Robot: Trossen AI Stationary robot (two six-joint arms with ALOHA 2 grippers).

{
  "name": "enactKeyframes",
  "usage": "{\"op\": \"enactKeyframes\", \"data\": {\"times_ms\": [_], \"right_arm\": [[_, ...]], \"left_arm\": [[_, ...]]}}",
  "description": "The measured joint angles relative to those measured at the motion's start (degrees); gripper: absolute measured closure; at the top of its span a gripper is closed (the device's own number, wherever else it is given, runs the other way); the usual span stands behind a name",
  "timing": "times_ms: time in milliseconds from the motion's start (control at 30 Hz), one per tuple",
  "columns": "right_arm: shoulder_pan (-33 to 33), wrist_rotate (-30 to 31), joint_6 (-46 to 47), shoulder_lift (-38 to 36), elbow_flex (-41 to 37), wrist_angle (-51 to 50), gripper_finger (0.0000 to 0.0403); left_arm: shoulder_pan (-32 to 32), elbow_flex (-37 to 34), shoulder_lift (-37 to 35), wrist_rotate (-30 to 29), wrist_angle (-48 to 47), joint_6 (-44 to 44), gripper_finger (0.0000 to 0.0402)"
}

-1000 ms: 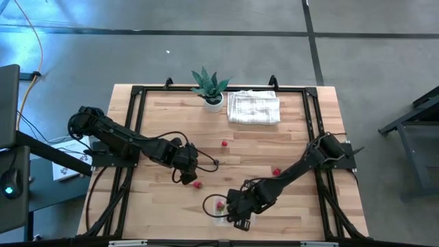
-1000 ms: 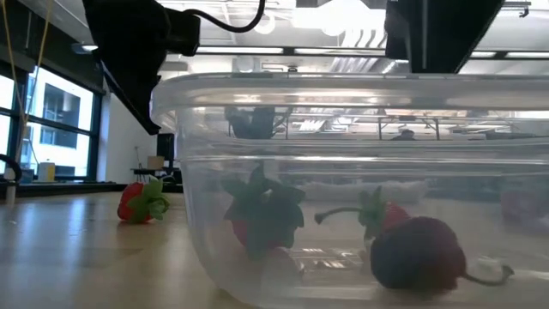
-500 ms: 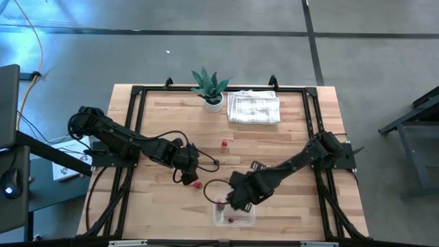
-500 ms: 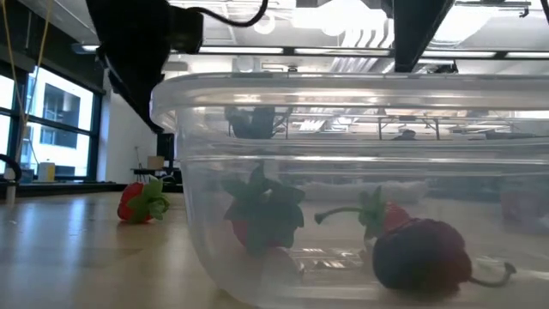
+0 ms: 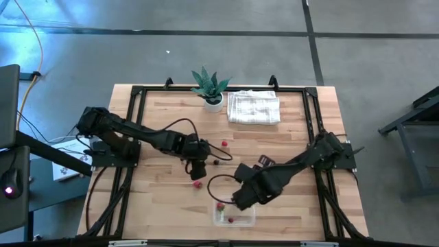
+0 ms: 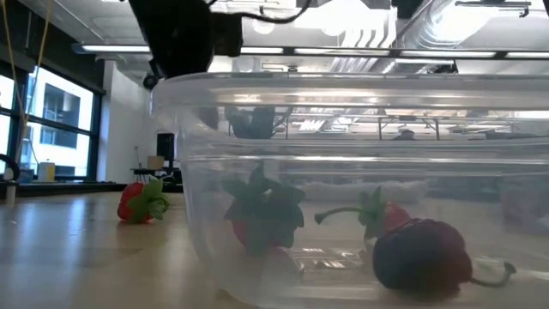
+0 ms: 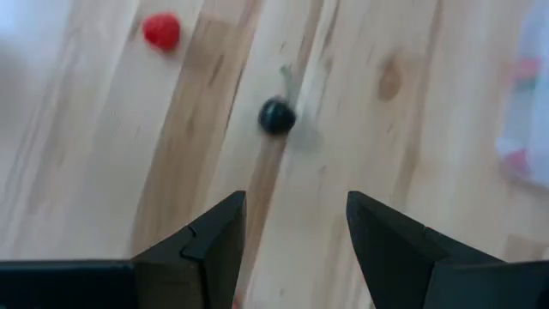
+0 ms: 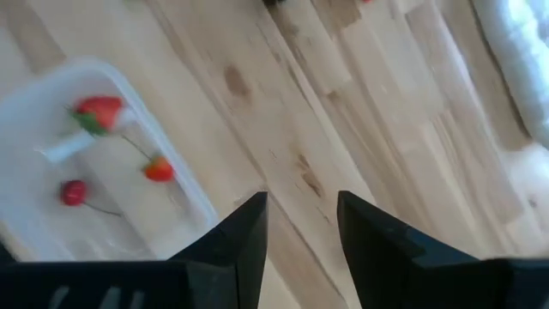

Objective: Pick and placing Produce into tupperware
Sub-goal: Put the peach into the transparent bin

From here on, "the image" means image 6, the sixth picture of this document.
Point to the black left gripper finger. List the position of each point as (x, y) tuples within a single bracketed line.
[(210, 118)]

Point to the red strawberry dark green leaves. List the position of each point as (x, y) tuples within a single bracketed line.
[(266, 214)]

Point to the red strawberry big green leaves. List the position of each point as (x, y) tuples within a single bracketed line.
[(128, 206)]

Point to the clear plastic tupperware container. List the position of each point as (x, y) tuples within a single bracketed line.
[(343, 92)]

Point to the pale red stemmed strawberry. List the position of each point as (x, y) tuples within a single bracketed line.
[(394, 216)]

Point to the dark purple toy cherry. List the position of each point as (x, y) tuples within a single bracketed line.
[(422, 257)]

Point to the long ceiling light strip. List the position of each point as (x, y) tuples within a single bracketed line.
[(116, 49)]

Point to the cardboard box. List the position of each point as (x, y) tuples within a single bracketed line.
[(155, 162)]

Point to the black background desk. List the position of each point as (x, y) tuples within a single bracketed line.
[(171, 178)]

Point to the round ceiling lamp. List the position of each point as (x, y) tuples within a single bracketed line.
[(263, 26)]

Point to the large black-framed window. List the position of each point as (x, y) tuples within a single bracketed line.
[(60, 103)]

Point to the white canister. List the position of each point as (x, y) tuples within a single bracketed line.
[(46, 171)]

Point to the blue box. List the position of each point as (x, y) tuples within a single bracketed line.
[(25, 177)]

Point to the person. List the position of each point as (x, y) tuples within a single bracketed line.
[(404, 136)]

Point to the black ceiling track fixture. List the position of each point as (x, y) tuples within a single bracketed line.
[(493, 3)]

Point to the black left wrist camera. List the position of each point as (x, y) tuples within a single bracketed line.
[(227, 34)]

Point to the black round ceiling camera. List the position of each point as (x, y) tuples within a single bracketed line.
[(149, 82)]

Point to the white post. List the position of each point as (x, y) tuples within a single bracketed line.
[(10, 195)]

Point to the silver air duct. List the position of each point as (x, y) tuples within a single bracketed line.
[(429, 30)]

